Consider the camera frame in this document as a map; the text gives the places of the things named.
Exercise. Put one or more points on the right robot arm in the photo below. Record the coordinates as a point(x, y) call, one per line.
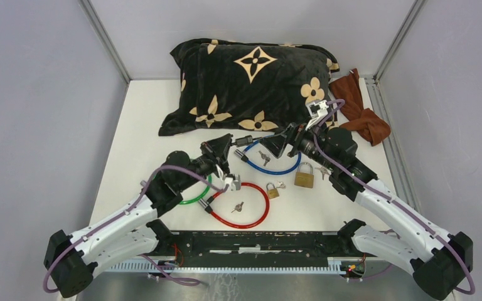
point(438, 261)

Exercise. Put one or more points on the blue cable lock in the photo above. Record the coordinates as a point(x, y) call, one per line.
point(241, 154)

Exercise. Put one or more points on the red cable lock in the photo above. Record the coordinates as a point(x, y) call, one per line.
point(255, 210)

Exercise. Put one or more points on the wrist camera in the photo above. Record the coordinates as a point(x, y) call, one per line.
point(232, 182)
point(318, 110)

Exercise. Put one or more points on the large padlock keys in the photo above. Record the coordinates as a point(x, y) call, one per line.
point(324, 172)

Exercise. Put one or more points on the small padlock keys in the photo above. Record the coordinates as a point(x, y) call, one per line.
point(280, 185)

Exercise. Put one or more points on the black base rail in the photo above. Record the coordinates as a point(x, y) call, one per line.
point(256, 249)

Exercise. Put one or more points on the large brass padlock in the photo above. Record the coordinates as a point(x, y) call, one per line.
point(304, 176)

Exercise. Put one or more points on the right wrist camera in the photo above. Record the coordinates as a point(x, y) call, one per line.
point(318, 110)

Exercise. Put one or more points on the small brass padlock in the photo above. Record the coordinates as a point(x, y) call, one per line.
point(272, 190)

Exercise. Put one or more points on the black floral pillow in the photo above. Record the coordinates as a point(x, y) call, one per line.
point(247, 86)

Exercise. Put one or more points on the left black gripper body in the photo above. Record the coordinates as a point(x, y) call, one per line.
point(215, 160)

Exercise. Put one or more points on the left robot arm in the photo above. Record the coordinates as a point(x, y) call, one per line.
point(74, 260)

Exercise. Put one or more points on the green cable lock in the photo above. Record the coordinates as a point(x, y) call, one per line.
point(194, 193)

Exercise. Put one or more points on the blue lock keys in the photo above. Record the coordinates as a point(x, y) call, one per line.
point(265, 157)

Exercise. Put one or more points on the brown cloth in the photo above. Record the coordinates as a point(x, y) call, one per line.
point(362, 120)

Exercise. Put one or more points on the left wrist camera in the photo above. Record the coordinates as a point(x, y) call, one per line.
point(232, 182)

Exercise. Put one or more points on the red lock keys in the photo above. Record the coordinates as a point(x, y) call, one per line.
point(238, 207)

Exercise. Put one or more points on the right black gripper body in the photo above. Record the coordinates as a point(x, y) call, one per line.
point(304, 142)

